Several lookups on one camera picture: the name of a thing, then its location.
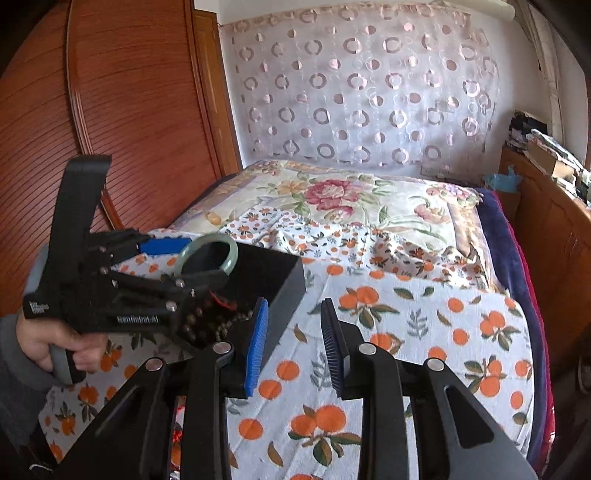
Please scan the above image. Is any orange print bed cloth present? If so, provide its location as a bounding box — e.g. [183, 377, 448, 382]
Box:
[38, 207, 537, 480]

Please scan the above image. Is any person's left hand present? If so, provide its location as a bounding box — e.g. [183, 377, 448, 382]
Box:
[15, 314, 107, 372]

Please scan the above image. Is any tied window curtain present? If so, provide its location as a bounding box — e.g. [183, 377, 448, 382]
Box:
[517, 0, 564, 142]

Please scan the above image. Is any pale green jade bangle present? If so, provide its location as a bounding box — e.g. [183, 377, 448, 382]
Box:
[173, 233, 238, 276]

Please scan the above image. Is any floral bed quilt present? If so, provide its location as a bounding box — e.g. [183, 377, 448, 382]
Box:
[171, 160, 496, 290]

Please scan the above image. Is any teal plastic bag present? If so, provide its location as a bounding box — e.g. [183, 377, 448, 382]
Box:
[483, 165, 523, 193]

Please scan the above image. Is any pile of folded clothes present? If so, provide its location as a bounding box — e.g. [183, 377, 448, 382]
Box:
[506, 110, 590, 207]

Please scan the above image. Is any black jewelry box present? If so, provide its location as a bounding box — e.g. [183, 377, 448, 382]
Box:
[174, 239, 307, 370]

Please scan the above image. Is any circle pattern sheer curtain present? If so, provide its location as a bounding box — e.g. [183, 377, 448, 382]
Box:
[221, 2, 499, 176]

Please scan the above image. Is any wooden side cabinet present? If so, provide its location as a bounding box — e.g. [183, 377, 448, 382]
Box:
[499, 147, 590, 376]

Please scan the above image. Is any grey left sleeve forearm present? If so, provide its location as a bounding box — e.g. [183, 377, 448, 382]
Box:
[1, 313, 56, 448]

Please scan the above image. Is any wooden wardrobe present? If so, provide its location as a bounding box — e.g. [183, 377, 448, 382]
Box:
[1, 1, 242, 314]

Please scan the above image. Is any dark blue blanket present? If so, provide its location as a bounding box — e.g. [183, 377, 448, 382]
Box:
[477, 188, 555, 472]

